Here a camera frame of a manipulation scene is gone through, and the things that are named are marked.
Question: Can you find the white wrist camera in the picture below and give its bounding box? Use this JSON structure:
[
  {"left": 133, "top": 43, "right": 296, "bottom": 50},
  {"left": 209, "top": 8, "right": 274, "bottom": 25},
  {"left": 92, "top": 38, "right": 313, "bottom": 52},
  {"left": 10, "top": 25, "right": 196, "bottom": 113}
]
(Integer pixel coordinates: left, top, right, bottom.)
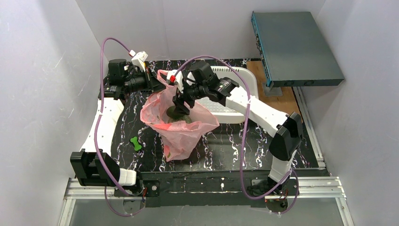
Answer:
[
  {"left": 167, "top": 70, "right": 184, "bottom": 93},
  {"left": 129, "top": 50, "right": 148, "bottom": 72}
]

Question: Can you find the green fake melon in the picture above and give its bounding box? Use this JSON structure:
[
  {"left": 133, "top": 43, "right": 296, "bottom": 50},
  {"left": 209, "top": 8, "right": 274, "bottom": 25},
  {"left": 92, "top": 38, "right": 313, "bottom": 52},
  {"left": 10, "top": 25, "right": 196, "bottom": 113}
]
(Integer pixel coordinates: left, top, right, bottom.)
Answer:
[{"left": 168, "top": 115, "right": 192, "bottom": 124}]

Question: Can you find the green bone toy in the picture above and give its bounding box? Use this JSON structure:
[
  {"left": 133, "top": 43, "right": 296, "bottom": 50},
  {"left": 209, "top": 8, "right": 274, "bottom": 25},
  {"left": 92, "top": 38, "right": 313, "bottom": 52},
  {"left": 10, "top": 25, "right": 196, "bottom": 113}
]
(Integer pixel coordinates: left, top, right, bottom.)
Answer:
[{"left": 130, "top": 137, "right": 142, "bottom": 152}]

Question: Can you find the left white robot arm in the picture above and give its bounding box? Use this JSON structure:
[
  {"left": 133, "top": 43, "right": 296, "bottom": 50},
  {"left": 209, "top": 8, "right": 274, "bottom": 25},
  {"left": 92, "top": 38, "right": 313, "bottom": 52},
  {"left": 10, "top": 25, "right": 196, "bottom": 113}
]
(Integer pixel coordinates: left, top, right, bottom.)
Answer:
[{"left": 70, "top": 59, "right": 165, "bottom": 187}]

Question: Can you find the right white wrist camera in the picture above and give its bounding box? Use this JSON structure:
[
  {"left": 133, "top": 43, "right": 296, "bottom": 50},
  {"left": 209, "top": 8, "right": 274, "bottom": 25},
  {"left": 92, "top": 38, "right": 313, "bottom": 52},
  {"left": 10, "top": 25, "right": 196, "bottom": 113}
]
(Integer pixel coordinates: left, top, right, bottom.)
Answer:
[{"left": 167, "top": 70, "right": 184, "bottom": 93}]

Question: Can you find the wooden board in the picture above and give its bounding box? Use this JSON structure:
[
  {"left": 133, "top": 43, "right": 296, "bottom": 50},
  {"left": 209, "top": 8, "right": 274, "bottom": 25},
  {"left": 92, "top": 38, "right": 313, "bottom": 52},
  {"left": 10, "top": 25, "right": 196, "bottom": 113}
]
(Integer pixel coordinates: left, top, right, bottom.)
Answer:
[{"left": 242, "top": 61, "right": 302, "bottom": 115}]

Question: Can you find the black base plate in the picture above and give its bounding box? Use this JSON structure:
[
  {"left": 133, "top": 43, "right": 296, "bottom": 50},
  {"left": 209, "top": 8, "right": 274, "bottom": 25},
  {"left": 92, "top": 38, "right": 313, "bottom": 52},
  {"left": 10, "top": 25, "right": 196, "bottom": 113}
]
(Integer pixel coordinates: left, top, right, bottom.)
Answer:
[{"left": 138, "top": 169, "right": 328, "bottom": 208}]

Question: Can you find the aluminium frame rail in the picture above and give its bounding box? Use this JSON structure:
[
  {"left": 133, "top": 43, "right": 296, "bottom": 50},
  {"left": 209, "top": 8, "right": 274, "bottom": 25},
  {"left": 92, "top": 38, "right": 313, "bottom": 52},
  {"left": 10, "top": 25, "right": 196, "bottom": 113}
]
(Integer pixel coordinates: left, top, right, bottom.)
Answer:
[{"left": 58, "top": 177, "right": 354, "bottom": 226}]

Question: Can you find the black marble mat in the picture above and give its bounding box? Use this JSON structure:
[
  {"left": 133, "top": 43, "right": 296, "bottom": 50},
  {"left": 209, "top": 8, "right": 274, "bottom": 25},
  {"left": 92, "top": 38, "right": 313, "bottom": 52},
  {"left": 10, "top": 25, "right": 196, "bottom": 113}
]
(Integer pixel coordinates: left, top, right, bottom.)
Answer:
[{"left": 80, "top": 58, "right": 319, "bottom": 174}]

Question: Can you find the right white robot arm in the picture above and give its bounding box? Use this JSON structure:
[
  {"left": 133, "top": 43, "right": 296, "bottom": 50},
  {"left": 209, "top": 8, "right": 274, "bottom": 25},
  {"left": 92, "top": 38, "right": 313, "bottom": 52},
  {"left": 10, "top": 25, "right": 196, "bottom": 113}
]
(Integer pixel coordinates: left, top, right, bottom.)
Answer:
[{"left": 167, "top": 61, "right": 303, "bottom": 191}]

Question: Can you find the grey metal box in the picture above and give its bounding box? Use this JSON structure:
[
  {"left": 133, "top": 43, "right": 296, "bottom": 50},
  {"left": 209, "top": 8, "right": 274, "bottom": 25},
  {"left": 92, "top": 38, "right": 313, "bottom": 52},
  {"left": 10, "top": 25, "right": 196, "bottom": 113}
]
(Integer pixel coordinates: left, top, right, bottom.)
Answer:
[{"left": 251, "top": 11, "right": 344, "bottom": 88}]

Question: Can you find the white plastic basin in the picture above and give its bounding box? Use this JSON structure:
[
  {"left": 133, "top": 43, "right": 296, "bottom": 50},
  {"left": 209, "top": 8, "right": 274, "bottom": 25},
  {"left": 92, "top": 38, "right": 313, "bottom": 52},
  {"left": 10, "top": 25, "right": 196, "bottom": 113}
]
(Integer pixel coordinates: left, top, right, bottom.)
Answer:
[{"left": 196, "top": 66, "right": 259, "bottom": 124}]

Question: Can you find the fake green avocado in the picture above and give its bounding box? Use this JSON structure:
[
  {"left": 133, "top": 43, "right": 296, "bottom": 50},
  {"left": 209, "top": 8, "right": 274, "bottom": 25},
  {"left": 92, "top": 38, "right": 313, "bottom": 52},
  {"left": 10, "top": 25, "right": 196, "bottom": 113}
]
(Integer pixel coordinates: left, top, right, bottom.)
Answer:
[{"left": 166, "top": 106, "right": 182, "bottom": 119}]

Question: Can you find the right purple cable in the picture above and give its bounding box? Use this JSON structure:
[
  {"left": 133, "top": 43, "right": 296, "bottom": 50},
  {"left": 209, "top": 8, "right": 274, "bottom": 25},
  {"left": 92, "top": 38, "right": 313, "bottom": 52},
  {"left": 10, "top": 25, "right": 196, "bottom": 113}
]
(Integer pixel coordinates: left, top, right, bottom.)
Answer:
[{"left": 170, "top": 55, "right": 301, "bottom": 215}]

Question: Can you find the pink plastic bag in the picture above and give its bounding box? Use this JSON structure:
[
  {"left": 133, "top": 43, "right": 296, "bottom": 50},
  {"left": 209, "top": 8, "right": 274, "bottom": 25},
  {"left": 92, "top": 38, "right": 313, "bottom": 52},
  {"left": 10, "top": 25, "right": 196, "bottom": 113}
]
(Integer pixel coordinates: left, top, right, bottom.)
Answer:
[{"left": 140, "top": 70, "right": 219, "bottom": 161}]

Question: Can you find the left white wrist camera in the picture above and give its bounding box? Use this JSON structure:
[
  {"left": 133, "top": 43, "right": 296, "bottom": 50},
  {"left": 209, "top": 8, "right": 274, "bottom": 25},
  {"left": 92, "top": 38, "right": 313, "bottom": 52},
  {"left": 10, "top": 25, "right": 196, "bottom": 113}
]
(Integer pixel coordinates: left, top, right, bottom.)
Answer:
[{"left": 129, "top": 50, "right": 148, "bottom": 72}]

